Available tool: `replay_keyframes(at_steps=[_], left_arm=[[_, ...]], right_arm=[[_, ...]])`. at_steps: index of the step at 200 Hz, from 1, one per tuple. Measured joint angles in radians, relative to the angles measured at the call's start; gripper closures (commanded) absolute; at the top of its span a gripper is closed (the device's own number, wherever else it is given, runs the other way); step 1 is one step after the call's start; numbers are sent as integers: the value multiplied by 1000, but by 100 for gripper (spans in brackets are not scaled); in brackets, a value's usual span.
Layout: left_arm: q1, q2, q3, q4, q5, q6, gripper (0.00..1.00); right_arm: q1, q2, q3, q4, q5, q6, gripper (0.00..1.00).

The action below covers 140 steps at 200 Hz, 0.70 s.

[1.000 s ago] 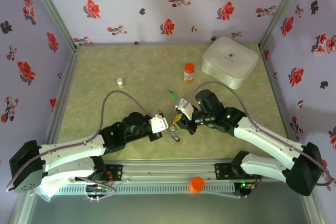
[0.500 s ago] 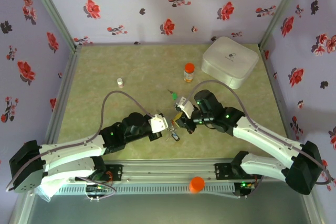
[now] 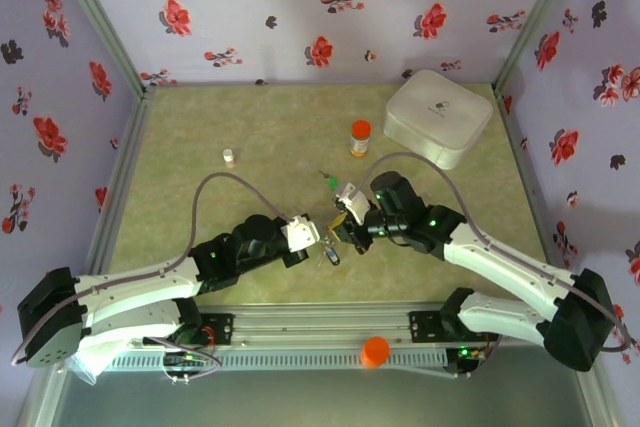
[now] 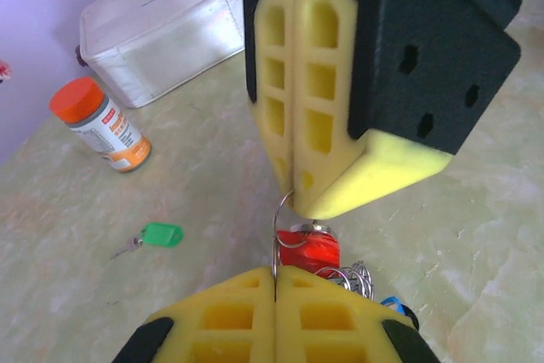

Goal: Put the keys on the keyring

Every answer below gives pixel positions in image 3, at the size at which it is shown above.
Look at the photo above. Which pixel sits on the orange plastic cap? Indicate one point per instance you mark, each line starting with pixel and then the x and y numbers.
pixel 375 352

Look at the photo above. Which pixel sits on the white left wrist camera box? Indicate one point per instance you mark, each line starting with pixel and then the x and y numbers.
pixel 300 233

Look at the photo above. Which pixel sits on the green tag key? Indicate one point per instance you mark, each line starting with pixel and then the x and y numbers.
pixel 332 183

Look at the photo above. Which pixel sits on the aluminium frame floor rail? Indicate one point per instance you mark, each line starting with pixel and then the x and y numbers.
pixel 520 157
pixel 120 182

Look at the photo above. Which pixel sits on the orange-lid pill bottle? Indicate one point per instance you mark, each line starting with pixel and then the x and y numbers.
pixel 360 139

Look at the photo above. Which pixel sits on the small white pink-label bottle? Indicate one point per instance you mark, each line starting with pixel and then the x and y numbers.
pixel 228 157

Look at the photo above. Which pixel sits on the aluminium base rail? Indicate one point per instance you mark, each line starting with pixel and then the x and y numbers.
pixel 320 324

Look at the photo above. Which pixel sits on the clear plastic bag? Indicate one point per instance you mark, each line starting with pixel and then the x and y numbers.
pixel 90 362

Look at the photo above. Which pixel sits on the green circuit board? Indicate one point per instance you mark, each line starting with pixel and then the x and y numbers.
pixel 467 357
pixel 187 359

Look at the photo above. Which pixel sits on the aluminium frame corner post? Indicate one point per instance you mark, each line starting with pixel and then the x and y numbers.
pixel 540 12
pixel 100 22

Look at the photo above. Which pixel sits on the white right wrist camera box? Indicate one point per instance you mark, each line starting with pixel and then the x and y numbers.
pixel 356 204

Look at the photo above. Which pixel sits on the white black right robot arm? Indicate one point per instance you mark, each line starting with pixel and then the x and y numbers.
pixel 500 262

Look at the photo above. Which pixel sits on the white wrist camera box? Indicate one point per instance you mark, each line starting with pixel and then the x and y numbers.
pixel 356 204
pixel 300 233

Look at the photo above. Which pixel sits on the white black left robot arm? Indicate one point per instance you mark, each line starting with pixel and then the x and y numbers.
pixel 140 282

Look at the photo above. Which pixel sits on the white square pill case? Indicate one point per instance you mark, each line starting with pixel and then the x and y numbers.
pixel 435 112

